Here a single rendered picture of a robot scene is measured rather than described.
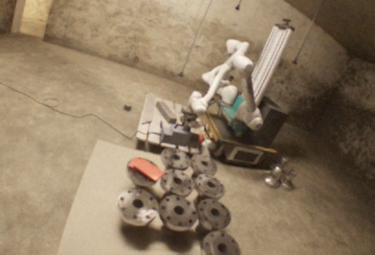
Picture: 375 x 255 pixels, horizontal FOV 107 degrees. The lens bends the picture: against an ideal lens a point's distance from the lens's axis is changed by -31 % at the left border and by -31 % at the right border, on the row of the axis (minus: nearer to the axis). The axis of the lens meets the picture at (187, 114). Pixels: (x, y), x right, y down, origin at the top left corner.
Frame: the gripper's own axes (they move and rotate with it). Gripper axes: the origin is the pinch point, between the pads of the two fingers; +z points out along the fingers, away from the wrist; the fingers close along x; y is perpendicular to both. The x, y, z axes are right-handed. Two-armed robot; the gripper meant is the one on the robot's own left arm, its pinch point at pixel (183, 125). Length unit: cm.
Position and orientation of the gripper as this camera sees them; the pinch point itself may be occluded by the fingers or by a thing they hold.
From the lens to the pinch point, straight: 204.9
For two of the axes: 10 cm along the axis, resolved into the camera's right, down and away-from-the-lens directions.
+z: -3.7, 8.5, 3.9
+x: -2.5, -4.9, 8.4
